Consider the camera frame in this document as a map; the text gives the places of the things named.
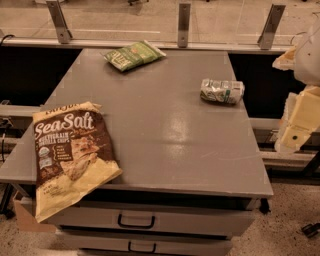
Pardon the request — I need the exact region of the green jalapeno chip bag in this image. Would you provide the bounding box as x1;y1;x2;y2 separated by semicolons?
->
103;40;166;72

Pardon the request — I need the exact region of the crushed white green can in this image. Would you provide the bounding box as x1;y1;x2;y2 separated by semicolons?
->
200;79;245;105

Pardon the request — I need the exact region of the metal railing bracket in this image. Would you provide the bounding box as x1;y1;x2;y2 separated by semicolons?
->
46;0;72;44
177;3;191;48
257;4;286;50

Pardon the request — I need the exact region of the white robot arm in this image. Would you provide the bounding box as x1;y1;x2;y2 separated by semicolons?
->
272;19;320;153

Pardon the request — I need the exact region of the upper grey drawer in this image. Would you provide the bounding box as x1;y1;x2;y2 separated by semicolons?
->
47;201;254;236

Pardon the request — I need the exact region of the black cable at left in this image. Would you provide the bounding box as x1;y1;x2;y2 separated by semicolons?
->
0;33;16;47

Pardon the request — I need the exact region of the brown sea salt chip bag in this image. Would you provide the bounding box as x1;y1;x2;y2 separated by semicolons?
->
33;102;122;223

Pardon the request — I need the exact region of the right metal railing bracket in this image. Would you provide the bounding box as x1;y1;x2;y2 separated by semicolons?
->
257;4;286;50

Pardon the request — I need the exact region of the left metal railing bracket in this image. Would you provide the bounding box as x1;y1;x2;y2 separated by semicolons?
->
46;0;72;44

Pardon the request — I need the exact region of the lower grey drawer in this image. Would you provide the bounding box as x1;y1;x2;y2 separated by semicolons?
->
57;230;232;256

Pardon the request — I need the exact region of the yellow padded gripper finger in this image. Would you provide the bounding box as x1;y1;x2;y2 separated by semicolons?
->
272;46;296;71
275;85;320;153

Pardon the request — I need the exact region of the black lower drawer handle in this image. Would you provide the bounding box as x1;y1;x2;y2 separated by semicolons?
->
128;242;157;254

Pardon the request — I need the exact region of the cardboard box under table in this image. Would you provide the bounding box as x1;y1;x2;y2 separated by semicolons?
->
13;192;56;233

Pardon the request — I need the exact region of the black drawer handle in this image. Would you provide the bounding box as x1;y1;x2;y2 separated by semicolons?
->
117;214;156;230
128;242;157;254

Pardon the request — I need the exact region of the middle metal railing bracket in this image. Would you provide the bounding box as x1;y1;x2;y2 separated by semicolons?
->
177;3;191;48

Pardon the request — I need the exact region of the grey drawer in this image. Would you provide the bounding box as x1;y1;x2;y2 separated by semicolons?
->
57;230;232;256
47;201;254;236

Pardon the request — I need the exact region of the black upper drawer handle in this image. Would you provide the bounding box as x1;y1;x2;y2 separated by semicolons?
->
117;214;156;230

